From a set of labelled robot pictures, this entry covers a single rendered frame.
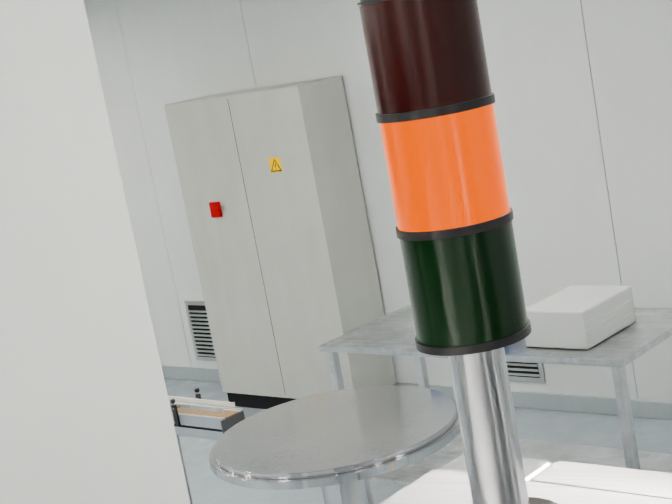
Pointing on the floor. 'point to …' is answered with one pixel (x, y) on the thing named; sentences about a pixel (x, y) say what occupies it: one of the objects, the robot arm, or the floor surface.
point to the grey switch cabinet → (278, 237)
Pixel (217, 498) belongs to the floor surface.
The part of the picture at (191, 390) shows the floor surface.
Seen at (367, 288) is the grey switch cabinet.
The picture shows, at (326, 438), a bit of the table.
